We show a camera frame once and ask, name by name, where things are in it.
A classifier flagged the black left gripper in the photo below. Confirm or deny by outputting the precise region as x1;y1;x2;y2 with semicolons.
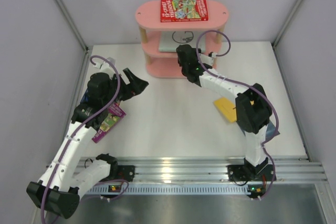
102;68;148;107

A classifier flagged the pale green hardcover book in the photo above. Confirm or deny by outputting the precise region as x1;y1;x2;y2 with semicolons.
159;31;202;52

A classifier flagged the red treehouse book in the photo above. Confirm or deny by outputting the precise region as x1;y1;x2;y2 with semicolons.
160;0;208;23

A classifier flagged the yellow Little Prince book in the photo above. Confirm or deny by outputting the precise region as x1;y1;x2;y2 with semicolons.
214;97;237;123

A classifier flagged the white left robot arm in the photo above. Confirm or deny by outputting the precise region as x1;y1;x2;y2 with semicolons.
26;68;149;219

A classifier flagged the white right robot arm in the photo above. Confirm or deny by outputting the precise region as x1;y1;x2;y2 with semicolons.
176;45;272;180

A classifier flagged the pink three-tier shelf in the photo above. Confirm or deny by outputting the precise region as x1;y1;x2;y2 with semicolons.
135;0;229;78

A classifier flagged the purple treehouse book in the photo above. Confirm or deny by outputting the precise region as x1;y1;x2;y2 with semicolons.
77;89;126;143

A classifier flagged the dark blue book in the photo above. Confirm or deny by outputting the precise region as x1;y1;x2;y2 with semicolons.
266;121;280;141

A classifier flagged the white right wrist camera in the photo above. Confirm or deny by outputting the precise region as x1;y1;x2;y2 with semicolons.
199;52;217;66

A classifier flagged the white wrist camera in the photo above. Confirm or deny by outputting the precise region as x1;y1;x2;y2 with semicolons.
90;56;116;76
199;52;217;66

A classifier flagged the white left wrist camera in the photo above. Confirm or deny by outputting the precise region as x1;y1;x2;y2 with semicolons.
90;56;116;76

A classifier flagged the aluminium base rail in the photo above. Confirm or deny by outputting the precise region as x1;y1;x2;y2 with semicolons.
41;45;329;198

